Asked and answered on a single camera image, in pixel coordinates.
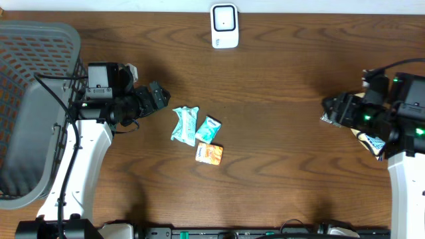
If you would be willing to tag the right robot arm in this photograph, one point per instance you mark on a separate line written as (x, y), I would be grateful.
(400, 125)

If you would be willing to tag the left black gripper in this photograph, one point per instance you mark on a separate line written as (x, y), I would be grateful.
(150, 100)

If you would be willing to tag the round black red tin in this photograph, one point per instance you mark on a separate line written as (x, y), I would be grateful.
(325, 118)

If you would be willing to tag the grey plastic shopping basket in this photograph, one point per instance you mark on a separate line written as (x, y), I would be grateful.
(37, 60)

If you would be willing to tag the white barcode scanner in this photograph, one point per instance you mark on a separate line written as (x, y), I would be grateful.
(224, 26)

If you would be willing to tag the small teal tissue pack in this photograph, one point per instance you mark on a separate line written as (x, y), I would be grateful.
(208, 130)

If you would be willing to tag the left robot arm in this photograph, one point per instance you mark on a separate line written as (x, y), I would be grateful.
(67, 211)

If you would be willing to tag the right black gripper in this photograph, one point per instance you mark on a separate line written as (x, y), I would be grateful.
(342, 107)

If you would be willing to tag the teal white tissue pack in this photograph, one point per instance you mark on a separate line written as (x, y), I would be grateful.
(186, 126)

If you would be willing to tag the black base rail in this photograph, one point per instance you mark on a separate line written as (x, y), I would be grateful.
(292, 228)

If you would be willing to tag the large white snack bag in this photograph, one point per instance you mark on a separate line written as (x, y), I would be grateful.
(373, 144)

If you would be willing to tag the orange small snack pack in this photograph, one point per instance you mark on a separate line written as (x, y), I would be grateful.
(209, 154)

